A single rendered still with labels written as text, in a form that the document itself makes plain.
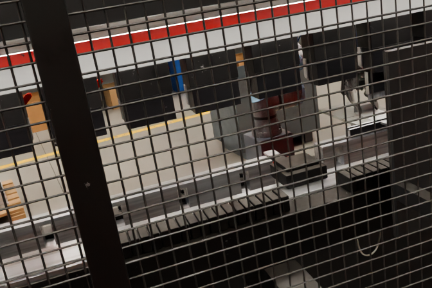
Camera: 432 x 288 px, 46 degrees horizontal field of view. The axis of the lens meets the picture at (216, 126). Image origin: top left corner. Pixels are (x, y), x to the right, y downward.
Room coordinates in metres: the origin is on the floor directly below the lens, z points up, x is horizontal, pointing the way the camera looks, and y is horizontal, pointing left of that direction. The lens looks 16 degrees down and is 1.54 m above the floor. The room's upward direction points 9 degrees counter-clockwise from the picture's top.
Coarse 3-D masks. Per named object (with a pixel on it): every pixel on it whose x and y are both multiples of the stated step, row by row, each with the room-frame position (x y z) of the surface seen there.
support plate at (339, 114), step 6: (348, 102) 1.89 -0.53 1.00; (366, 102) 1.85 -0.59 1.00; (324, 108) 1.87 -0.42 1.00; (342, 108) 1.83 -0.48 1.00; (348, 108) 1.82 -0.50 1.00; (336, 114) 1.76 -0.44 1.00; (342, 114) 1.75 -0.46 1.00; (348, 114) 1.74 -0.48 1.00; (354, 114) 1.72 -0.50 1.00; (342, 120) 1.70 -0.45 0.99; (348, 120) 1.67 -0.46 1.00; (366, 120) 1.64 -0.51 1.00
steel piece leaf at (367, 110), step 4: (368, 104) 1.76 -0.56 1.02; (364, 108) 1.75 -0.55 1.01; (368, 108) 1.76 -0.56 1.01; (372, 108) 1.76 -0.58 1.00; (356, 112) 1.74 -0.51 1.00; (364, 112) 1.72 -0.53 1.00; (368, 112) 1.71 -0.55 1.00; (372, 112) 1.71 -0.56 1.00; (376, 112) 1.70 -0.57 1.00; (372, 116) 1.66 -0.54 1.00; (376, 116) 1.66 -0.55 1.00
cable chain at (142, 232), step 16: (272, 192) 1.09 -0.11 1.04; (208, 208) 1.06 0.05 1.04; (224, 208) 1.05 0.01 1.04; (240, 208) 1.03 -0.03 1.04; (272, 208) 1.05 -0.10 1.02; (288, 208) 1.06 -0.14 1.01; (160, 224) 1.02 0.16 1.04; (176, 224) 1.01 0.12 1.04; (192, 224) 1.00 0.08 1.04; (208, 224) 1.01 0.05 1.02; (224, 224) 1.02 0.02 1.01; (240, 224) 1.03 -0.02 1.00; (128, 240) 0.97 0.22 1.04; (160, 240) 0.98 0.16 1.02; (176, 240) 0.99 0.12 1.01; (128, 256) 0.96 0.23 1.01
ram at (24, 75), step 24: (312, 0) 1.52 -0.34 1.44; (360, 0) 1.56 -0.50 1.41; (384, 0) 1.58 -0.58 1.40; (408, 0) 1.61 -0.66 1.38; (192, 24) 1.42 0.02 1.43; (216, 24) 1.44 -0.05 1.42; (264, 24) 1.48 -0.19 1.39; (288, 24) 1.50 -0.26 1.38; (312, 24) 1.52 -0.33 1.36; (96, 48) 1.35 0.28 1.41; (120, 48) 1.37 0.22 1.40; (144, 48) 1.38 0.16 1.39; (168, 48) 1.40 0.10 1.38; (192, 48) 1.42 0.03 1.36; (0, 72) 1.29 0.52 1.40; (24, 72) 1.30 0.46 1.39
